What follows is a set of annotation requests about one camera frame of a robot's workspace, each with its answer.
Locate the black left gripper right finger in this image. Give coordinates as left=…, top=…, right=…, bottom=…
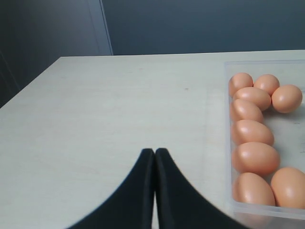
left=155, top=148, right=246, bottom=229

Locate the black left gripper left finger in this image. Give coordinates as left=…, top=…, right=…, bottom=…
left=70, top=148, right=155, bottom=229

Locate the brown egg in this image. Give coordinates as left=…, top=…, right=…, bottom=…
left=229, top=99, right=264, bottom=123
left=232, top=172, right=275, bottom=206
left=231, top=142, right=281, bottom=177
left=253, top=74, right=280, bottom=96
left=230, top=120, right=275, bottom=146
left=271, top=167, right=305, bottom=209
left=228, top=73, right=254, bottom=97
left=233, top=87, right=271, bottom=111
left=271, top=84, right=303, bottom=114

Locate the clear plastic egg bin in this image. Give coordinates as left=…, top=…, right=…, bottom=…
left=224, top=60, right=305, bottom=225

